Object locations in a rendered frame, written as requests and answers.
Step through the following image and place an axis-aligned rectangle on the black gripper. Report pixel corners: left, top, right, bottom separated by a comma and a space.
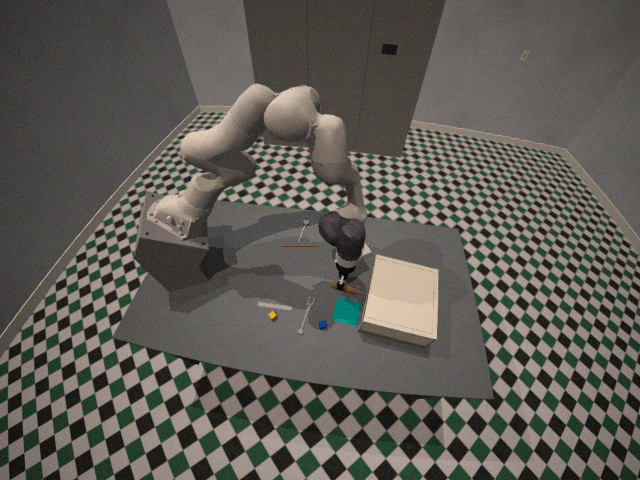
336, 263, 356, 293

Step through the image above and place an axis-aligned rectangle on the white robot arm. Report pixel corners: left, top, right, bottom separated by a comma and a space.
147, 83, 372, 268

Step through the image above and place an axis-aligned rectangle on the pale beige flat bar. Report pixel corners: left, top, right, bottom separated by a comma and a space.
257, 302, 292, 311

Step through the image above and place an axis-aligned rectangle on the teal square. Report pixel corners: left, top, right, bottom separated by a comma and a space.
332, 297, 361, 326

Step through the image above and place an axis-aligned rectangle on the small beige cabinet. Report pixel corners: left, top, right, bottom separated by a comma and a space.
358, 254, 438, 348

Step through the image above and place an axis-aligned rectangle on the steel hook with wooden handle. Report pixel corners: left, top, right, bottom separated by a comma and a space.
332, 281, 366, 295

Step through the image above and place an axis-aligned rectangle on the grey wrench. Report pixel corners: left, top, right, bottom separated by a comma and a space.
298, 296, 316, 335

